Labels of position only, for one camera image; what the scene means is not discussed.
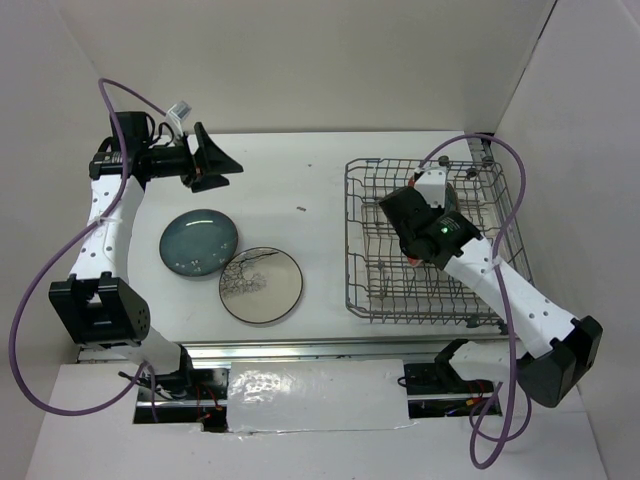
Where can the dark teal plate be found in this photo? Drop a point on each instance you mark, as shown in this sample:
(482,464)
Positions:
(451,202)

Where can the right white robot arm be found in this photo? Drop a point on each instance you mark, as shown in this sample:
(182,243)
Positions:
(548,349)

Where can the teal plate white flowers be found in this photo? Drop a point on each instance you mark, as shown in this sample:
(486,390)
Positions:
(198,243)

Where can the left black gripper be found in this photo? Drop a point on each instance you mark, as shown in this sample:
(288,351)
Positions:
(214,163)

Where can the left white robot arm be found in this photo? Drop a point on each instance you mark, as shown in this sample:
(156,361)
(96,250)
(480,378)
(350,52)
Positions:
(96,304)

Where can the grey wire dish rack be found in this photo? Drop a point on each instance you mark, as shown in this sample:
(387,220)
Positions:
(381,286)

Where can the red plate blue flower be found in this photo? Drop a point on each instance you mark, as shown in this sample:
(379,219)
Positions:
(414,260)

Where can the cream plate tree pattern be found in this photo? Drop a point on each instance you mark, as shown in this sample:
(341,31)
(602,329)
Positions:
(261,285)

